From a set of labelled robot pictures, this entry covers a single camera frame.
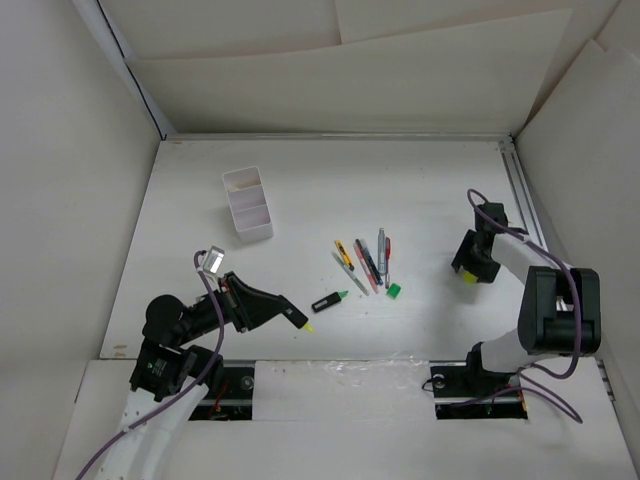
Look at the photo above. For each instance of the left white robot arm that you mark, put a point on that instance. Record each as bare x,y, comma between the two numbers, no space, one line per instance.
178,365

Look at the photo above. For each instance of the light blue mechanical pencil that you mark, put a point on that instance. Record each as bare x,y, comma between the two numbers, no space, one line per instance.
382,252

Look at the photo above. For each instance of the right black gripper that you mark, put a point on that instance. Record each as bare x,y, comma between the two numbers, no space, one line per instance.
486,273

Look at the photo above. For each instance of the clear pink pen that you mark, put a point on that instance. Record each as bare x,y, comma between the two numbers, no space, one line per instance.
366,267

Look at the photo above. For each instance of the yellow highlighter cap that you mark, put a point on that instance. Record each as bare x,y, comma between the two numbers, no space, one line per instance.
469,278

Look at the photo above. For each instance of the clear green pen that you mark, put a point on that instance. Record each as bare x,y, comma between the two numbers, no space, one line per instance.
350,274

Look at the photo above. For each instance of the clear red pen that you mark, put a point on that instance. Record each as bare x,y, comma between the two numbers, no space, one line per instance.
387,260

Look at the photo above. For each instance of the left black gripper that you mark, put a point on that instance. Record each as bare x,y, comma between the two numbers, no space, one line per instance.
246,304

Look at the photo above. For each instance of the black green highlighter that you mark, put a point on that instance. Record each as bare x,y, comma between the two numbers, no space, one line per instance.
329,301

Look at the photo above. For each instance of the aluminium rail right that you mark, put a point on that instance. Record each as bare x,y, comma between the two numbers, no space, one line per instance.
520,189

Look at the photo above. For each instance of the white three-compartment organizer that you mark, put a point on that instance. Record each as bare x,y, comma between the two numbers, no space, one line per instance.
249,208

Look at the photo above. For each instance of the green highlighter cap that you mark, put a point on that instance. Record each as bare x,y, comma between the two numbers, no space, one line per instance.
394,290

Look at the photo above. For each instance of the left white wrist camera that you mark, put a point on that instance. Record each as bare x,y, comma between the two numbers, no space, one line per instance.
212,261

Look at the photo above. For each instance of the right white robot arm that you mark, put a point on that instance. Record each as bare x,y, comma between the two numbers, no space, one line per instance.
559,319

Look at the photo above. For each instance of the black blue pen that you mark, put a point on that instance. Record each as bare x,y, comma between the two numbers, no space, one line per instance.
369,260

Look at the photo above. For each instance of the yellow utility knife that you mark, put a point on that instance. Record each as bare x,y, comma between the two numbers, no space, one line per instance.
344,255

